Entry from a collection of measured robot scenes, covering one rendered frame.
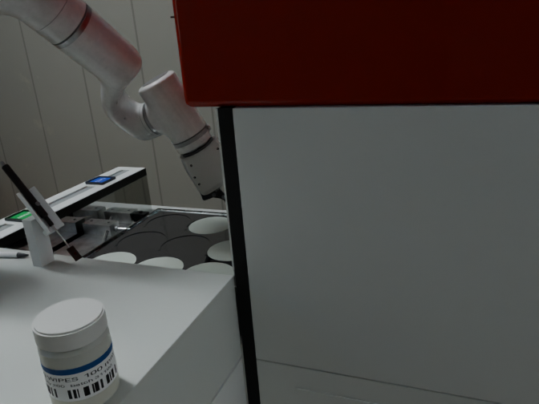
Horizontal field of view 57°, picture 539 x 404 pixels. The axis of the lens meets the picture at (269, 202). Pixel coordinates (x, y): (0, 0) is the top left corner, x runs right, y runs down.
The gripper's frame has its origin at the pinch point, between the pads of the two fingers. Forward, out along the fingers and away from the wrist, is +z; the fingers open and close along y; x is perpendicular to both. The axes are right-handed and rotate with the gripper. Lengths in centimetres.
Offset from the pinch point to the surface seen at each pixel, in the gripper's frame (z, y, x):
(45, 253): -19.0, 32.0, 20.7
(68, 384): -18, 25, 61
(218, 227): 2.5, 5.8, 2.2
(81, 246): -8.4, 33.9, -6.2
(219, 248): 1.7, 7.8, 13.1
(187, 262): -1.4, 14.3, 16.9
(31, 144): -11, 79, -236
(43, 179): 11, 86, -234
